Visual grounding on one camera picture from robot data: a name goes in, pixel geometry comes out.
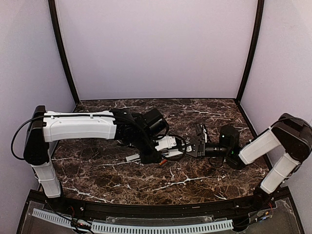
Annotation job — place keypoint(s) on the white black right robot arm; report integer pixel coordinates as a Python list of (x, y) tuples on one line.
[(292, 133)]

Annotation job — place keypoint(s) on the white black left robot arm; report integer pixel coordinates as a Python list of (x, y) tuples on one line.
[(141, 131)]

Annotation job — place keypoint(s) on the black frame post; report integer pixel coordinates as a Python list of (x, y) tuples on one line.
[(252, 49), (61, 50)]

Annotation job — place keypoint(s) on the black front rail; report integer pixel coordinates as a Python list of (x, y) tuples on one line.
[(226, 208)]

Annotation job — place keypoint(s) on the black left frame post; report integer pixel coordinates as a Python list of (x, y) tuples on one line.
[(61, 50)]

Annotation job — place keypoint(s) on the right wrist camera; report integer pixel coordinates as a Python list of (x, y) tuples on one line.
[(201, 132)]

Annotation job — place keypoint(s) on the white battery cover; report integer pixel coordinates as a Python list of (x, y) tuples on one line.
[(133, 157)]

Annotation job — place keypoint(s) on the white slotted cable duct left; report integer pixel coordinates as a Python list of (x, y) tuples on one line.
[(51, 217)]

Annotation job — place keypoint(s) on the black right frame post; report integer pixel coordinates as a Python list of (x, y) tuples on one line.
[(252, 49)]

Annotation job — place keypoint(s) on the white remote control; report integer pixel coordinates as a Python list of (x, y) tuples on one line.
[(171, 152)]

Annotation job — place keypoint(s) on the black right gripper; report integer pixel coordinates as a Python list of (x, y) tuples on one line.
[(200, 148)]

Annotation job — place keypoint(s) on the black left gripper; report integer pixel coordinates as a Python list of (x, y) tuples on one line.
[(151, 157)]

